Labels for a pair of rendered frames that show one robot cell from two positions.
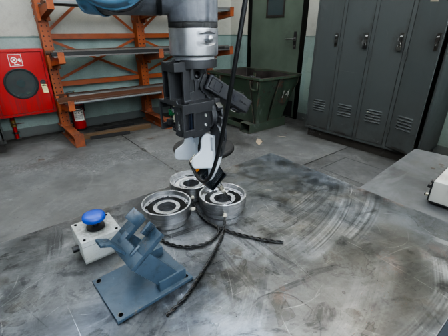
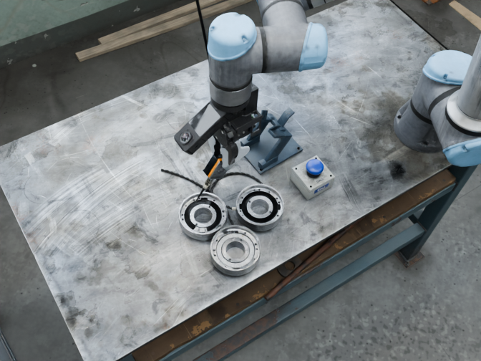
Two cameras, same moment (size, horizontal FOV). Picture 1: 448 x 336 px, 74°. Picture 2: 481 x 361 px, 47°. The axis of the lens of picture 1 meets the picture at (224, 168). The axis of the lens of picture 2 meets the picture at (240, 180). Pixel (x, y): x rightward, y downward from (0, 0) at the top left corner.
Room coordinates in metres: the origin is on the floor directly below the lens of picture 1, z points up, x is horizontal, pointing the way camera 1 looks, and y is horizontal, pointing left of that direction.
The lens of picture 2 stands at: (1.17, 0.11, 1.88)
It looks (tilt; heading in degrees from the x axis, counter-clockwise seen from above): 57 degrees down; 183
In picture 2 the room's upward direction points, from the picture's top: 3 degrees clockwise
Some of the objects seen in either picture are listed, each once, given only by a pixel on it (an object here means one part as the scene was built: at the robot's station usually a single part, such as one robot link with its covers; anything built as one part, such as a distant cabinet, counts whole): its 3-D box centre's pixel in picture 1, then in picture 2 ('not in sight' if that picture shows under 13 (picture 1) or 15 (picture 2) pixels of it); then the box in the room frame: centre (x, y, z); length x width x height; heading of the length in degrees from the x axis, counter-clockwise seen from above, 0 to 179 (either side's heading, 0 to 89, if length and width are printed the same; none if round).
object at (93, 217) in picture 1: (95, 224); (313, 170); (0.45, 0.24, 0.85); 0.04 x 0.04 x 0.05
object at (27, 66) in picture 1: (41, 94); not in sight; (3.55, 2.15, 0.50); 0.91 x 0.24 x 1.00; 128
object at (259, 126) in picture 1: (251, 98); not in sight; (4.04, -0.37, 0.35); 1.04 x 0.74 x 0.70; 38
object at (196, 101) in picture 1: (192, 97); (232, 112); (0.50, 0.05, 1.07); 0.09 x 0.08 x 0.12; 131
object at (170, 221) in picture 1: (167, 209); (259, 208); (0.55, 0.12, 0.82); 0.10 x 0.10 x 0.04
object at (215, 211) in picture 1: (223, 201); (202, 217); (0.59, 0.00, 0.82); 0.10 x 0.10 x 0.04
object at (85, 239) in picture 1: (95, 237); (314, 176); (0.45, 0.24, 0.82); 0.08 x 0.07 x 0.05; 128
